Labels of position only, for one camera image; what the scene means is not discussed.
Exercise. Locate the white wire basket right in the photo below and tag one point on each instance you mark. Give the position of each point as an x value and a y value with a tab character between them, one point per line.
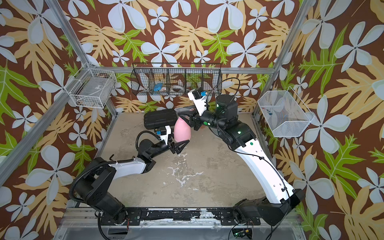
285	113

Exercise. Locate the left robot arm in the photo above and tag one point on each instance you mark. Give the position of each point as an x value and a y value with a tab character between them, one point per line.
92	184

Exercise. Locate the blue round item in basket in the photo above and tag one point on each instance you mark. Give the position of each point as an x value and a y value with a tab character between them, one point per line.
158	87

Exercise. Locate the white wire basket left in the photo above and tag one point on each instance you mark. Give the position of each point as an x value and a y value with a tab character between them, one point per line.
92	88

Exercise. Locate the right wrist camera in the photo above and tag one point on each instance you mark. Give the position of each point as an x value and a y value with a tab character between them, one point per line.
200	98

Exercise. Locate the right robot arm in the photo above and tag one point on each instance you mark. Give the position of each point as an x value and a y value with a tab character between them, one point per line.
280	197

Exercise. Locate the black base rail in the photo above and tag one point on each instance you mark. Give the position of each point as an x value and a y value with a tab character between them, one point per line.
221	216

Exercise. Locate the black plastic case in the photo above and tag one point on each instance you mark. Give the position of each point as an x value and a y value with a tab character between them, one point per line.
162	118

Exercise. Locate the white wire basket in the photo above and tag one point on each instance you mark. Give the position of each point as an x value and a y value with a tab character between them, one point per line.
285	113
92	88

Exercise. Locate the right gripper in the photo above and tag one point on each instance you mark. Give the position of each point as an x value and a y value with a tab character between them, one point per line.
197	120

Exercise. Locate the black wire wall basket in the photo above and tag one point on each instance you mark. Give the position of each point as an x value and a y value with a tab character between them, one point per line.
190	76

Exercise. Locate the pink grey spray nozzle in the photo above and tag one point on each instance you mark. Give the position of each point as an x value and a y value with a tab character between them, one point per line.
187	112

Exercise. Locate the pink spray bottle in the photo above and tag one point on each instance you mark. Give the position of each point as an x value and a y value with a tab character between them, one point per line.
182	131

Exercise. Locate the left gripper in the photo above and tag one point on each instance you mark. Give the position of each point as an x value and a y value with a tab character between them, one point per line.
172	146

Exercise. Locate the white tape roll in basket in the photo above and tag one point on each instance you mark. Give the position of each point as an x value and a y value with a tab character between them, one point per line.
177	89

